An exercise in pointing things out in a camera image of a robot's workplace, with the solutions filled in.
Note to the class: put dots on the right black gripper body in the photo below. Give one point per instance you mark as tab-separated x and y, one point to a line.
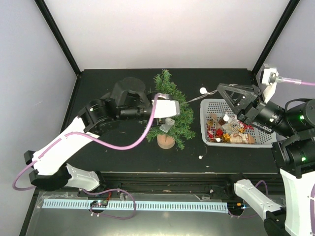
251	110

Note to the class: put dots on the clear battery box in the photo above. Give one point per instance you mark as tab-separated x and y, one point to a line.
169	123

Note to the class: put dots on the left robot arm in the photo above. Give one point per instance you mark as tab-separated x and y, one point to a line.
49	166

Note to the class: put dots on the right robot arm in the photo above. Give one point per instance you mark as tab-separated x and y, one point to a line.
294	156

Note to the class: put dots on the wooden tree base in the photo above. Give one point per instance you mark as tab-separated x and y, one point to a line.
165	141

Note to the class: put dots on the red star ornament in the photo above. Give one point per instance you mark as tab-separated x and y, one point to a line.
244	126

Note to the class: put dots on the beige figurine ornament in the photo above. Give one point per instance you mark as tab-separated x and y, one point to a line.
242	138

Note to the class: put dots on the pine cone ornament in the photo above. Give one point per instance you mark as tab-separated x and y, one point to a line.
221	121

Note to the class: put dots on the white perforated plastic basket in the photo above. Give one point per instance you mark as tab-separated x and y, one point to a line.
220	127

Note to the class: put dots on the gold gift box ornament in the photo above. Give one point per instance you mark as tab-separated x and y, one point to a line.
224	135

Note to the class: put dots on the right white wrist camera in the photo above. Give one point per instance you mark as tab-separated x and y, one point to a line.
267	77

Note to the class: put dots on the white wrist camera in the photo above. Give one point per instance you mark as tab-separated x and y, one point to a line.
267	77
166	107

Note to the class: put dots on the right black frame post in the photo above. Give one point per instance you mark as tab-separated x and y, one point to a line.
287	13

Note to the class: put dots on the black frame post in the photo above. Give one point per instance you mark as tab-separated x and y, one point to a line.
287	13
48	17

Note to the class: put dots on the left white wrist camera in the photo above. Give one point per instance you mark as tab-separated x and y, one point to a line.
166	107

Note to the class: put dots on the white slotted cable duct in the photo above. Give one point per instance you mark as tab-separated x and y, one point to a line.
137	205

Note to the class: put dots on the left black frame post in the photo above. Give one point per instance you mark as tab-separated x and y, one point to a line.
48	17

